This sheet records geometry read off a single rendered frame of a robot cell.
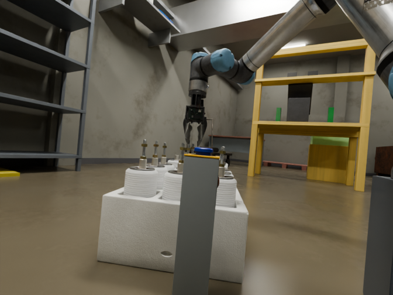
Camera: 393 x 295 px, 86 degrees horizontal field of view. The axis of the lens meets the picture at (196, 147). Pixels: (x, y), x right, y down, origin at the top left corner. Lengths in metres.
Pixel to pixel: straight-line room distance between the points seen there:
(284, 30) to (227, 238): 0.65
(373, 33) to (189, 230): 0.50
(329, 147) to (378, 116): 4.08
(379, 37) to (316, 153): 3.38
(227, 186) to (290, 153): 7.01
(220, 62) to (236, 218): 0.50
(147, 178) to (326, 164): 3.45
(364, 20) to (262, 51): 0.36
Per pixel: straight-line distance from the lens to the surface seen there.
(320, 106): 7.72
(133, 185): 0.62
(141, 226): 0.61
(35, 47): 2.27
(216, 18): 3.96
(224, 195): 0.58
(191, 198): 0.42
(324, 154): 3.86
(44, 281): 0.65
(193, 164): 0.41
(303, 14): 0.81
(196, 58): 0.88
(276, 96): 7.89
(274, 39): 0.82
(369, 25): 0.55
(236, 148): 5.42
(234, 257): 0.60
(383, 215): 0.60
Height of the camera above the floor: 0.33
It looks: level
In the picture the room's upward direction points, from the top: 5 degrees clockwise
